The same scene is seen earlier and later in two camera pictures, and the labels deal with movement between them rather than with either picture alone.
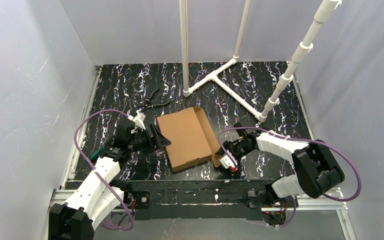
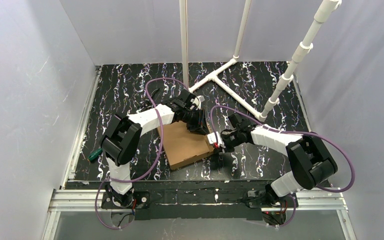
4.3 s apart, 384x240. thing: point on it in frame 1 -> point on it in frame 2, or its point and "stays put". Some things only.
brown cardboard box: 192,135 stays put
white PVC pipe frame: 325,9 stays put
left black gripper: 154,139 -> 195,118
